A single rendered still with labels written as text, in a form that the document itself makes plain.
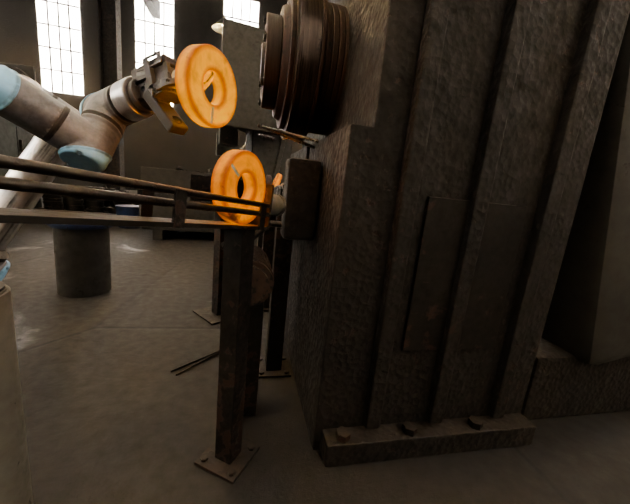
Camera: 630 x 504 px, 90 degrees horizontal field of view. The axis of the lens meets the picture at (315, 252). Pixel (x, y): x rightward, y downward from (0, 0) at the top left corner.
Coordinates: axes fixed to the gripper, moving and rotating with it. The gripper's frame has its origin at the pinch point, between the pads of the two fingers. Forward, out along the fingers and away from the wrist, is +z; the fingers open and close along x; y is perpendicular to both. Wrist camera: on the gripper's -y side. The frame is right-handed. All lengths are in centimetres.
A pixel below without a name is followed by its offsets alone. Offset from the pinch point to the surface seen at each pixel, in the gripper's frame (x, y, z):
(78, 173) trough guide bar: -34.6, -23.8, 6.5
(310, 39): 31.0, 16.6, 13.2
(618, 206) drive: 60, -43, 88
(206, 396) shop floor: 16, -86, -37
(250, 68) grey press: 252, 136, -134
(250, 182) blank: 3.3, -22.6, 3.6
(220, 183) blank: -7.5, -23.3, 3.9
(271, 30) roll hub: 32.6, 24.2, 1.0
